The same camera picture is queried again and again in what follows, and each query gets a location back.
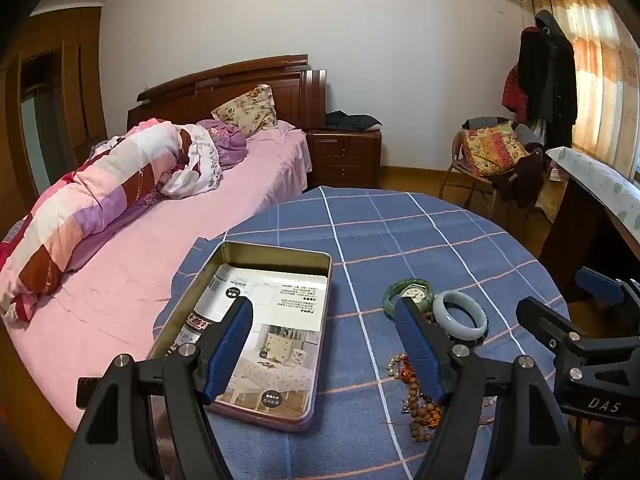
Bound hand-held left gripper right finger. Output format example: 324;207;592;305
394;296;586;480

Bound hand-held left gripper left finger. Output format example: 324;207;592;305
62;294;254;480

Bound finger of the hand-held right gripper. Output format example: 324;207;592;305
516;297;587;361
575;266;640;333

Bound pale jade bangle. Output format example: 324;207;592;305
432;291;488;342

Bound silver wristwatch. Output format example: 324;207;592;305
402;283;431;307

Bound green jade bangle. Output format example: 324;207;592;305
383;280;441;322

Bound wooden bead bracelet orange cord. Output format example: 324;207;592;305
400;375;446;443

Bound metal tin box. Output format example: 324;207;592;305
146;241;333;433

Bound desk with patterned cover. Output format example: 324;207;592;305
537;146;640;306

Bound blue plaid tablecloth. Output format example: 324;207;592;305
152;186;573;480

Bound dark garment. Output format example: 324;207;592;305
487;146;546;209

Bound bed with pink sheet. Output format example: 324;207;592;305
0;120;313;433

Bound floral cushion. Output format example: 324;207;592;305
460;121;531;177

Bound wooden chair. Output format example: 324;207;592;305
440;117;546;211

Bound purple blanket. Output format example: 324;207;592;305
196;119;248;170

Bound patchwork quilt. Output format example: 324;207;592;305
0;117;223;322

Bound wooden nightstand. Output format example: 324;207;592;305
306;127;383;191

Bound red jacket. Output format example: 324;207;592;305
501;62;531;121

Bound hanging black coats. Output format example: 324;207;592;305
517;9;579;147

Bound patterned curtain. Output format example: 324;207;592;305
525;0;640;186

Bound pink pillow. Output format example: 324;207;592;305
249;121;307;144

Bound dark folded clothes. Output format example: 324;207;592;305
325;111;383;132

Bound floral pillow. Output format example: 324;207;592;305
211;84;278;138

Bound wooden headboard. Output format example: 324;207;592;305
126;54;328;133

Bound wooden wardrobe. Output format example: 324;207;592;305
0;5;108;241

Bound small gold bead bracelet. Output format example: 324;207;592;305
387;354;415;379

